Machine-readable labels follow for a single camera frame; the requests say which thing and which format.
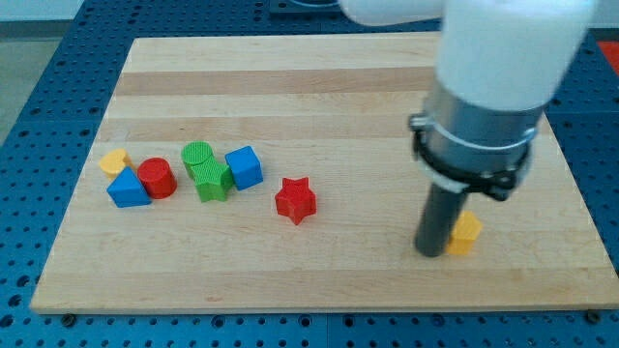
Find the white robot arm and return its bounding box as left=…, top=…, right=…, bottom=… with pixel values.
left=339, top=0, right=598, bottom=202

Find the wooden board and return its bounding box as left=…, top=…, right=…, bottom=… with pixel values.
left=31, top=33, right=618, bottom=314

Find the green cylinder block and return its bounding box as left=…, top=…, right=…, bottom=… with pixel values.
left=181, top=141, right=213, bottom=179

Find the yellow hexagon block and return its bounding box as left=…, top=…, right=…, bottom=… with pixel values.
left=446, top=211, right=484, bottom=255

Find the red star block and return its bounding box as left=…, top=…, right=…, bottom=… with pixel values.
left=275, top=177, right=317, bottom=225

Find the red cylinder block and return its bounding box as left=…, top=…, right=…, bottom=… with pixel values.
left=137, top=158, right=177, bottom=199

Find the yellow heart block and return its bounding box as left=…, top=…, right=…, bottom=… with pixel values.
left=99, top=148, right=134, bottom=181

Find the green star block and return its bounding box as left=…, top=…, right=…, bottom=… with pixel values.
left=192, top=158, right=234, bottom=202

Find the blue triangle block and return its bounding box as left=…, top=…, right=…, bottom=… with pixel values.
left=106, top=166, right=151, bottom=208

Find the blue cube block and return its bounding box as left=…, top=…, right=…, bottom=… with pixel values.
left=224, top=146, right=263, bottom=190

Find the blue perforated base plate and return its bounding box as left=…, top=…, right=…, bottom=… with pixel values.
left=1, top=1, right=618, bottom=347

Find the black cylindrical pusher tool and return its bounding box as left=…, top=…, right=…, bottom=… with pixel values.
left=414, top=184, right=468, bottom=257

